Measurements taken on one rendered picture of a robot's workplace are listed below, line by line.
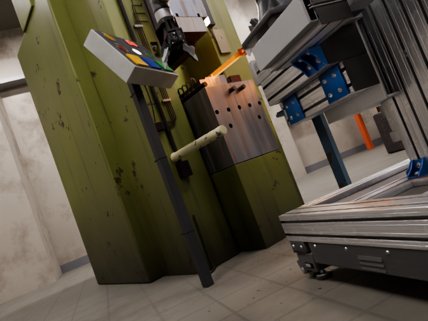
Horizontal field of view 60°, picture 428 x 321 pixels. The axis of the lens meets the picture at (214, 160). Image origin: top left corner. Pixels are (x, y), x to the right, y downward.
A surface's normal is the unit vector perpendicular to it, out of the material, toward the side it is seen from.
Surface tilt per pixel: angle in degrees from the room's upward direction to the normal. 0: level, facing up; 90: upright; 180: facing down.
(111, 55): 90
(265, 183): 90
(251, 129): 90
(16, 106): 90
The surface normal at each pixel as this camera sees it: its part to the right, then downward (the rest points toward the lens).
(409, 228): -0.89, 0.32
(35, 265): 0.29, -0.17
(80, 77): 0.57, -0.27
